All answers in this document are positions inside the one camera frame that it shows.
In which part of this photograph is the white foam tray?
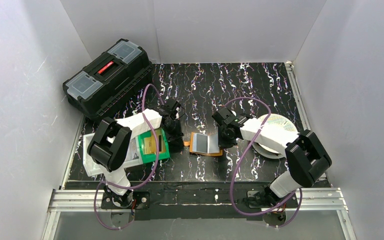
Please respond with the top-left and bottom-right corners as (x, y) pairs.
(82, 133), (143, 177)

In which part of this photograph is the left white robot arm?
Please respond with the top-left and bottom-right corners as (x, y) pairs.
(87, 98), (184, 197)

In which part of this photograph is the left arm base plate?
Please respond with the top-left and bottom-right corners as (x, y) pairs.
(100, 191), (151, 210)

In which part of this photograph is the gold card in bin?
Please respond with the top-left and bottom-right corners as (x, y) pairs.
(143, 129), (166, 155)

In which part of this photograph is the aluminium frame rail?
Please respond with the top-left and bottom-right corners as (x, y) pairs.
(42, 183), (357, 240)

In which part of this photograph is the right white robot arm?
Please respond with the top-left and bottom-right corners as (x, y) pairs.
(212, 107), (332, 201)

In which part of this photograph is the black plastic toolbox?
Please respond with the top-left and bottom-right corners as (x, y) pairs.
(62, 38), (153, 123)

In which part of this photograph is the green plastic bin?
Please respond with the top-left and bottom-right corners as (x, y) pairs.
(137, 128), (170, 164)

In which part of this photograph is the white filament spool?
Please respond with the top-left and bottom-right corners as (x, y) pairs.
(252, 113), (299, 160)

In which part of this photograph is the orange leather card holder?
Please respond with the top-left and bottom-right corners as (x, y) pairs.
(183, 132), (223, 157)

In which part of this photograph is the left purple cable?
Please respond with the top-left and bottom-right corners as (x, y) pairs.
(93, 83), (165, 231)

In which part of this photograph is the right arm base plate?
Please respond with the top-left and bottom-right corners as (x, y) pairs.
(242, 190), (299, 211)

